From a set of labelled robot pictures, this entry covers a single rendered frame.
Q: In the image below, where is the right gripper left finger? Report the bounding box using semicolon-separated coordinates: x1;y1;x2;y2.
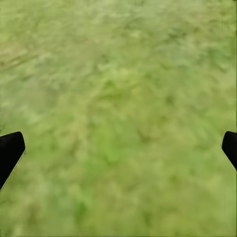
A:
0;131;25;190

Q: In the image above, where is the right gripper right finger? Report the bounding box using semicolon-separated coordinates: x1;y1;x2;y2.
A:
222;131;237;170

